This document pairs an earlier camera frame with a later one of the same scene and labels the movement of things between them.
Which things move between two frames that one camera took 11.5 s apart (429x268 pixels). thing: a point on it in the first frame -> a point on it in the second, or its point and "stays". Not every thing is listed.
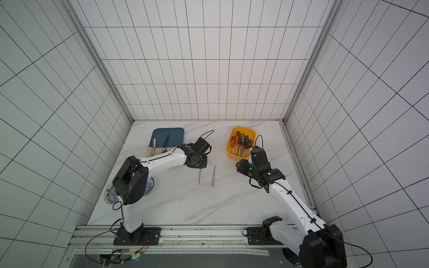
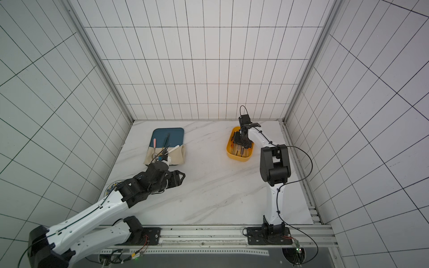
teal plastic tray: (176, 137) stays
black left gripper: (204, 165) -> (175, 178)
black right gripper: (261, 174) -> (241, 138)
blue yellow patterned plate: (110, 196) stays
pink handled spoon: (155, 143) stays
